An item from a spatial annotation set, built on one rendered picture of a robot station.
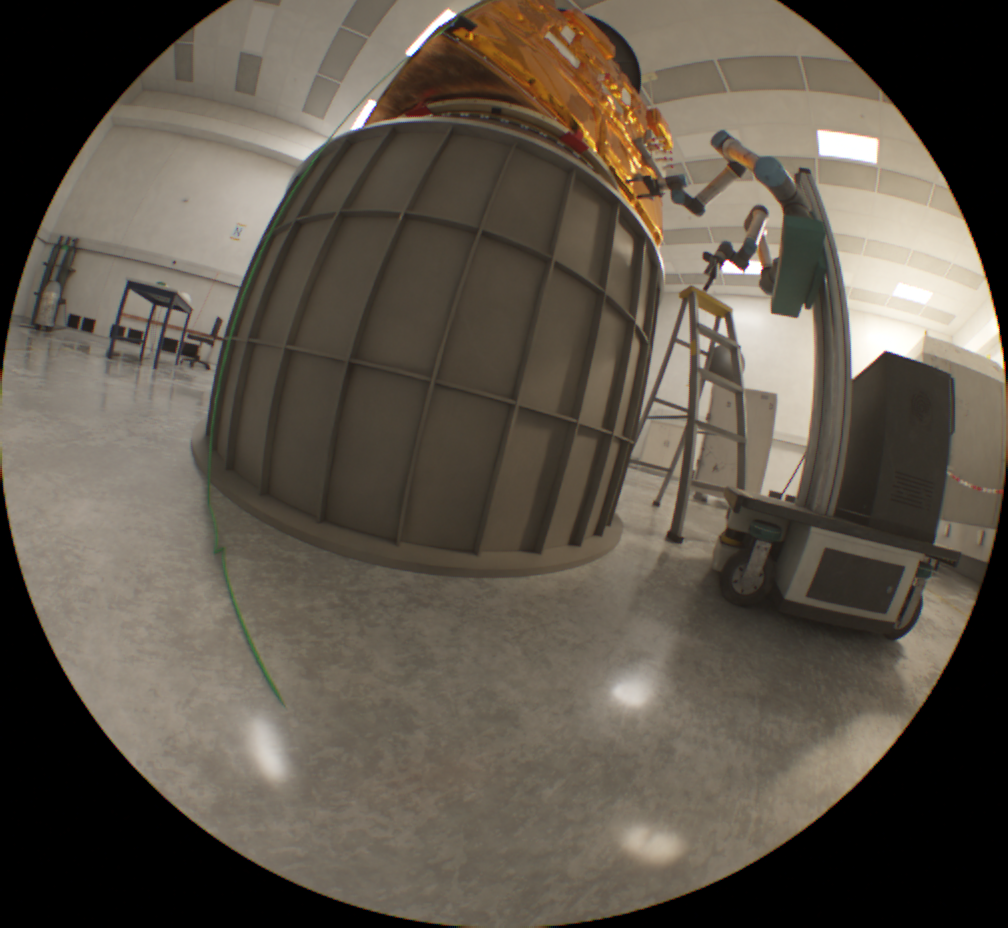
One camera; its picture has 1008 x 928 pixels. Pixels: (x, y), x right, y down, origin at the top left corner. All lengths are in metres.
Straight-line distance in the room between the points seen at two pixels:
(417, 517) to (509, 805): 0.59
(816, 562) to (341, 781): 1.00
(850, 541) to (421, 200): 1.40
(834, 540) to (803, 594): 0.16
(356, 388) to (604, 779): 0.79
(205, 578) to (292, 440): 0.39
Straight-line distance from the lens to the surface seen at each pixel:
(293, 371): 0.80
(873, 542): 1.04
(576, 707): 0.49
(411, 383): 0.67
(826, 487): 1.13
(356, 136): 1.21
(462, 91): 1.70
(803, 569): 0.96
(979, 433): 6.68
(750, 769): 0.56
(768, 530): 0.97
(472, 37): 1.70
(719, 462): 4.12
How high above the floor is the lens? 0.35
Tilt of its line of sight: level
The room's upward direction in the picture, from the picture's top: 14 degrees clockwise
